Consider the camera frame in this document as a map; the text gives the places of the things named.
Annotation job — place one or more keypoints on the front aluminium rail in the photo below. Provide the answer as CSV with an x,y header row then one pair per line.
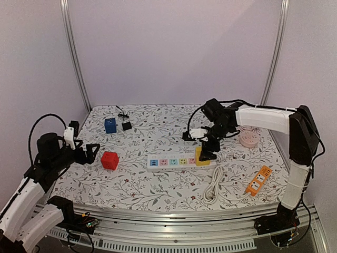
x,y
230,230

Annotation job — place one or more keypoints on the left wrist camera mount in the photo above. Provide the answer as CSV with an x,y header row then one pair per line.
x,y
70,133

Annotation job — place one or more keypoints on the orange power strip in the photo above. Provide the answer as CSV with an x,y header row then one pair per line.
x,y
258,181

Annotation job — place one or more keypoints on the black power adapter with cable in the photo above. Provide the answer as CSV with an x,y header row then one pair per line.
x,y
125,117

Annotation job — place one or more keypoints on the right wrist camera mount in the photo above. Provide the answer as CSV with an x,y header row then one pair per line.
x,y
195,134

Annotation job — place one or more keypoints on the left aluminium frame post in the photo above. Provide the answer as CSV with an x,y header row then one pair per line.
x,y
66,16

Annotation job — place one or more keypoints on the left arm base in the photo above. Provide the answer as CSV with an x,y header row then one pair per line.
x,y
72,221

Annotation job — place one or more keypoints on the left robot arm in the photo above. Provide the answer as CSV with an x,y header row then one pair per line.
x,y
20,235

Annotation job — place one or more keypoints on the floral table mat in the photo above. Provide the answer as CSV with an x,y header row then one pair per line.
x,y
157,129

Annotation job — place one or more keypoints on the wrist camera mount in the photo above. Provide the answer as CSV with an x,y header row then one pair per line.
x,y
195,134
70,133

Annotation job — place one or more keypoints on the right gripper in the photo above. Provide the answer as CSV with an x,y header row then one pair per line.
x,y
208,144

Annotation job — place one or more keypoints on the white multicolour power strip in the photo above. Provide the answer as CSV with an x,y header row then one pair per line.
x,y
175,162

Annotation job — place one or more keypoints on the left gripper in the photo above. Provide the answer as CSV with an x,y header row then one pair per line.
x,y
89,157

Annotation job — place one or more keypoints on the pink round power socket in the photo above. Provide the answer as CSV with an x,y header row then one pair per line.
x,y
248,139

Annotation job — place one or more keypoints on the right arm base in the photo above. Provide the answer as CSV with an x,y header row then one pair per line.
x,y
284,219

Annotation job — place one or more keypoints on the red cube socket adapter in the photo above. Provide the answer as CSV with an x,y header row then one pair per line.
x,y
110,160

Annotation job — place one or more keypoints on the blue cube socket adapter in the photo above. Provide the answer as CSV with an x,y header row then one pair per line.
x,y
110,125

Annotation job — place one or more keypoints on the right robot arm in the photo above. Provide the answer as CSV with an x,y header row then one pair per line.
x,y
298,124

